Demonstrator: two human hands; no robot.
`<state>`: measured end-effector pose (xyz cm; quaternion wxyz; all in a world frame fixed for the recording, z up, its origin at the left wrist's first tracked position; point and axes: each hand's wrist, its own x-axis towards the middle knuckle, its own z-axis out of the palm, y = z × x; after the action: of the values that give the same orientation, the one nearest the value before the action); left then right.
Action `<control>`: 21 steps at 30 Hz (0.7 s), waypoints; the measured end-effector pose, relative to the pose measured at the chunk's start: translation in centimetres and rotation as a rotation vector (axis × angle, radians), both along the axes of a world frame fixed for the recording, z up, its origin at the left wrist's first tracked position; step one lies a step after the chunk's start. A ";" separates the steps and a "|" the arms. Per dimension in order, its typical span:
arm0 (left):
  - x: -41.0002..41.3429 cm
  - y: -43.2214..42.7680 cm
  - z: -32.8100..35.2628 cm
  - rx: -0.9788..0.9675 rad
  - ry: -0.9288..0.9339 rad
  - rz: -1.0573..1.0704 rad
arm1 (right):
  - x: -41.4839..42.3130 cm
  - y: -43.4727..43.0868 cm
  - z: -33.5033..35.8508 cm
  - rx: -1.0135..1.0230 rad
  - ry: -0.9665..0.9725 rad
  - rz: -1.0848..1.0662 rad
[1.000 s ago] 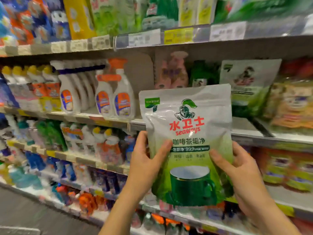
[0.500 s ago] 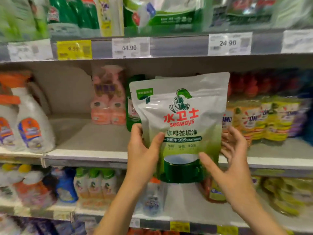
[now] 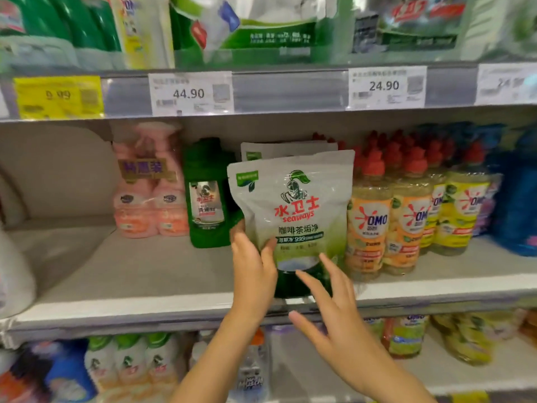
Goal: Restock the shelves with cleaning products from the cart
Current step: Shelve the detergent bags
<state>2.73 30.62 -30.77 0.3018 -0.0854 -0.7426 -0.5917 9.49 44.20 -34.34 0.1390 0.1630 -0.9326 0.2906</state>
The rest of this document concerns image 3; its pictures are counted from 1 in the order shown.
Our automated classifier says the person's left hand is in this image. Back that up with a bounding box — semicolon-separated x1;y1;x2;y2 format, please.
228;232;280;326

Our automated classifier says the person's right hand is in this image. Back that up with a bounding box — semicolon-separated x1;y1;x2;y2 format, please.
288;252;406;391

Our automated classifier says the red green-label detergent pouch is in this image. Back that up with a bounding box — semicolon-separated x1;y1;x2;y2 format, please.
384;315;430;359

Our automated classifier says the white green-print cleaner pouch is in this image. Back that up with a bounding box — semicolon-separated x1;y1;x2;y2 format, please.
241;140;339;162
227;149;356;301

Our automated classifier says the green capped cleaner bottle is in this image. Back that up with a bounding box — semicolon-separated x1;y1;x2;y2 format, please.
183;137;244;249

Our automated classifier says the row of yellow red-capped bottles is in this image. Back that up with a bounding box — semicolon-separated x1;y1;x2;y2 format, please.
312;130;496;282

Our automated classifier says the pink twin spray bottle pack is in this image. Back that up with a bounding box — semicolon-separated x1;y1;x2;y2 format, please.
113;121;191;239

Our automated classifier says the row of white green-capped bottles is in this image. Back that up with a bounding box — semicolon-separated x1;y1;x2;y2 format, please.
84;331;187;403

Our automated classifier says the blue spray bottle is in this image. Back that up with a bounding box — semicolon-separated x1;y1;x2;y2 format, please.
42;340;99;403

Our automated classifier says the blue pump cleaner bottle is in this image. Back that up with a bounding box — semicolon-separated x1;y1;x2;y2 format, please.
491;125;537;257

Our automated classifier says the white orange-trigger spray bottle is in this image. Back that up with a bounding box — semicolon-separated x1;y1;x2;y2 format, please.
0;226;37;320

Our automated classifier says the yellow-capped pink-label cleaner bottle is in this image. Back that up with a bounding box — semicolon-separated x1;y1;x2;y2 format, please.
0;348;51;403

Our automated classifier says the large green white cleaner pouch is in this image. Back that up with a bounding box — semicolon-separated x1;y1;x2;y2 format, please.
168;0;338;65

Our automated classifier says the white red-capped cleaner bottle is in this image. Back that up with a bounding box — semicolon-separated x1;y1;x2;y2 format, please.
111;0;175;69

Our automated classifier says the person's right forearm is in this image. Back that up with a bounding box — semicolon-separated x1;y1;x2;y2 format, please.
348;358;437;403

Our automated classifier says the person's left forearm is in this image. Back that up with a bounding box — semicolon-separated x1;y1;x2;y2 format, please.
170;310;268;403

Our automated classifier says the yellow price tag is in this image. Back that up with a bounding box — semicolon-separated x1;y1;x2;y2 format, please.
14;75;106;121
451;390;490;403

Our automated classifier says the white price tag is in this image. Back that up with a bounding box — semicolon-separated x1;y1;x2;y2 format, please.
348;65;428;111
475;63;537;106
148;71;235;116

